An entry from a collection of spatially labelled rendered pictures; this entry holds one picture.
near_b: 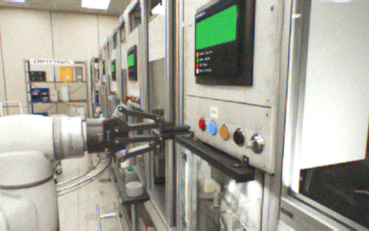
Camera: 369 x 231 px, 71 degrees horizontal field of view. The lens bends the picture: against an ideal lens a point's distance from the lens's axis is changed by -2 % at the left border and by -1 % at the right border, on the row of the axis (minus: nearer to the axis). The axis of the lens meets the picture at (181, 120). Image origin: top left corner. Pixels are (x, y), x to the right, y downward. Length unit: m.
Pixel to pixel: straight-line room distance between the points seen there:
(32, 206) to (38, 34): 7.32
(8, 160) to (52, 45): 7.24
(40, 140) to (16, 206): 0.12
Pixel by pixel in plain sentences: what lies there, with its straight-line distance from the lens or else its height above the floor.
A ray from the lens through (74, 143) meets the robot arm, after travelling 0.56.
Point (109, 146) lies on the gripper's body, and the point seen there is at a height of 1.40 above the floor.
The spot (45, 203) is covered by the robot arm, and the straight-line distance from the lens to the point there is 0.60.
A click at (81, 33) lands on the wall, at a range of 7.76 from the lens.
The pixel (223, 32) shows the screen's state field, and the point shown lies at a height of 1.64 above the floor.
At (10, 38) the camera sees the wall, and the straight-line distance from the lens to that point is 7.89.
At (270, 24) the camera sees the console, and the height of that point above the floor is 1.64.
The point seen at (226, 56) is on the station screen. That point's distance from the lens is 0.57.
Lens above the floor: 1.54
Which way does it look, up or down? 9 degrees down
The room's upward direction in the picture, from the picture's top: straight up
